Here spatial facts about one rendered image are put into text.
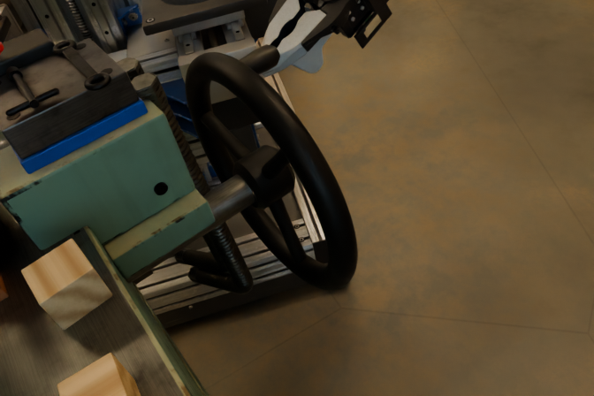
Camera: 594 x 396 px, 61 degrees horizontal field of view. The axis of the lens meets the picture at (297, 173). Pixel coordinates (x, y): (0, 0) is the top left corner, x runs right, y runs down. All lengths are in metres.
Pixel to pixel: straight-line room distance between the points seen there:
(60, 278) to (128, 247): 0.10
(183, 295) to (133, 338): 0.94
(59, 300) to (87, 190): 0.10
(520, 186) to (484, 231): 0.22
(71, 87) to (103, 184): 0.08
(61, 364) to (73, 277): 0.06
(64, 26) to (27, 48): 0.65
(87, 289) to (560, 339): 1.18
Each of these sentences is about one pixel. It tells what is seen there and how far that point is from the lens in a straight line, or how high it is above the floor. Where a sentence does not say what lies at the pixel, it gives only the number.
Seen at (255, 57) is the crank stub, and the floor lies 0.93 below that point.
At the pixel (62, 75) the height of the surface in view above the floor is 1.00.
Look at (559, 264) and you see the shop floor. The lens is 1.52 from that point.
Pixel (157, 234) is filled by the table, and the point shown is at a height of 0.87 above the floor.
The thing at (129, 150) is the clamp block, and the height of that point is 0.94.
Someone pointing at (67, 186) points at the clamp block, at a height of 0.94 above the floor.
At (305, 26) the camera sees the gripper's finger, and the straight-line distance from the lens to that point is 0.55.
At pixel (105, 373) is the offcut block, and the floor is 0.94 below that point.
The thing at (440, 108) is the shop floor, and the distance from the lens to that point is 1.97.
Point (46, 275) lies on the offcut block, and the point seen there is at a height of 0.93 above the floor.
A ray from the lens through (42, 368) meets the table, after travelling 0.38.
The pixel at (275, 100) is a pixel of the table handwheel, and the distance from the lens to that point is 0.43.
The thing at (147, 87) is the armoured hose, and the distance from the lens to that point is 0.44.
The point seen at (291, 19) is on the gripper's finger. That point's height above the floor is 0.93.
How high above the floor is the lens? 1.18
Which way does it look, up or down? 43 degrees down
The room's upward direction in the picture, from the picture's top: 13 degrees counter-clockwise
